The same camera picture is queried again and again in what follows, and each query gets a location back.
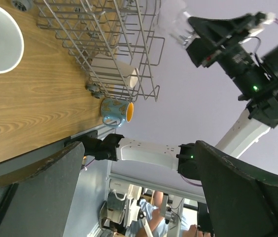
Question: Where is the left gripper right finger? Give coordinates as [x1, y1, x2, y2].
[195, 141, 278, 237]

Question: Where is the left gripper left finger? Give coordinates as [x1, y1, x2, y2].
[0, 142, 85, 237]

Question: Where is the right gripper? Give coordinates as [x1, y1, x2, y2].
[185, 12, 267, 68]

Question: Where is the clear plastic cup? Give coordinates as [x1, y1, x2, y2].
[153, 0, 198, 49]

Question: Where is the beige plastic cup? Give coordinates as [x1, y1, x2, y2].
[90, 54, 138, 89]

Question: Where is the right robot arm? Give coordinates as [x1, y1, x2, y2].
[82, 10, 278, 180]

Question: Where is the background white equipment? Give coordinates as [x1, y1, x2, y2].
[99, 179, 172, 233]

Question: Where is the person in blue shirt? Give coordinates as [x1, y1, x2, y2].
[125, 191, 211, 237]

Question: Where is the blue mug orange inside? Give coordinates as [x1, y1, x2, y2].
[100, 98, 134, 128]

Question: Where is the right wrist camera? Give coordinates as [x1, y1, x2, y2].
[248, 12, 276, 37]

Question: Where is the grey wire dish rack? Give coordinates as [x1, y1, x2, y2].
[10, 0, 166, 102]

